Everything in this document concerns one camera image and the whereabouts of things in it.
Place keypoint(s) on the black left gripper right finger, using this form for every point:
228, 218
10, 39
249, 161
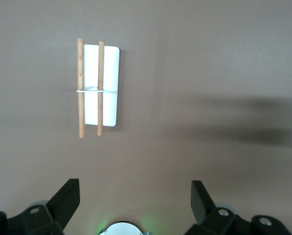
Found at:
209, 215

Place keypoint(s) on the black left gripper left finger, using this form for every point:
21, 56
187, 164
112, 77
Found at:
50, 215

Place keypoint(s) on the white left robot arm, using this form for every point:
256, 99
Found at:
122, 228

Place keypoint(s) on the wooden rack rod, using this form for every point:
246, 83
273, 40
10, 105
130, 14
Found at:
101, 73
80, 73

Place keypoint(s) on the white rack base plate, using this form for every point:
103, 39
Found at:
110, 73

